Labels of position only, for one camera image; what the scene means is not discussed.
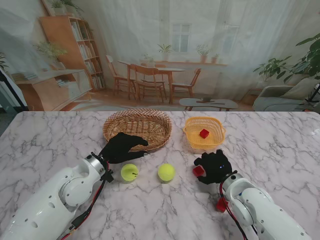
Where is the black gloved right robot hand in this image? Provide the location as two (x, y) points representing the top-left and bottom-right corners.
(193, 149), (238, 186)

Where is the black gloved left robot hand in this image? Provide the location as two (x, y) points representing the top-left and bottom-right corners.
(98, 131), (150, 165)

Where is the yellow tennis ball black logo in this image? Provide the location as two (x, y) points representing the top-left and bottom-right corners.
(120, 163), (140, 185)

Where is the yellow plastic mesh basket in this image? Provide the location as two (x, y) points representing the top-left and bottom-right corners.
(182, 116), (227, 151)

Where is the woven wicker oval basket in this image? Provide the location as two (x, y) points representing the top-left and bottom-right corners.
(103, 108), (173, 152)

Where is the plain yellow tennis ball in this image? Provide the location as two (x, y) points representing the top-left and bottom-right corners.
(157, 163), (176, 183)

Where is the printed room scene backdrop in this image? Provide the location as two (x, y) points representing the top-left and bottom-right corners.
(0, 0), (320, 112)

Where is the black tripod stand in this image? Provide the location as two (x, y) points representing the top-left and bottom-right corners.
(303, 83), (320, 108)

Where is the red black right arm cable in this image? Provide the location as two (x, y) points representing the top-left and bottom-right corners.
(218, 181), (258, 237)

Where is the red black arm cable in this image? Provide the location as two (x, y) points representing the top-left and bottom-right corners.
(218, 181), (258, 237)
(56, 161), (113, 240)

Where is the red black left arm cable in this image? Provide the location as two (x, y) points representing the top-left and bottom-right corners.
(56, 161), (113, 240)

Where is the black metal frame post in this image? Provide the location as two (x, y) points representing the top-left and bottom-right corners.
(0, 68), (27, 111)

